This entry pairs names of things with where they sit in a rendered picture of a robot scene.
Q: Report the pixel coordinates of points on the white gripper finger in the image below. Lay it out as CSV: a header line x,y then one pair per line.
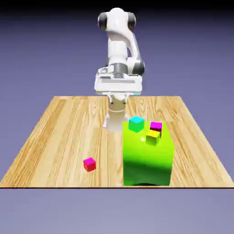
x,y
124,99
111,99

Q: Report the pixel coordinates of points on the small magenta cube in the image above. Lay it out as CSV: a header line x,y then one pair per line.
x,y
156,126

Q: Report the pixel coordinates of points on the small cyan cube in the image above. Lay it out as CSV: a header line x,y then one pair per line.
x,y
136,124

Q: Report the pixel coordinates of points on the small yellow cube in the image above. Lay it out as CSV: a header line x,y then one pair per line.
x,y
152,138

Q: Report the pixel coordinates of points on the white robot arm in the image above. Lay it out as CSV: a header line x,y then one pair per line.
x,y
117,36

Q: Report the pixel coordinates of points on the large green box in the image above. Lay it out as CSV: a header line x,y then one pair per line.
x,y
148,160

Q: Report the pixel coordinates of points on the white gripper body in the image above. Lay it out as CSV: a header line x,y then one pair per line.
x,y
118,86

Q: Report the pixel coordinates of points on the small red cube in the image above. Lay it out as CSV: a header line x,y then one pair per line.
x,y
89,164

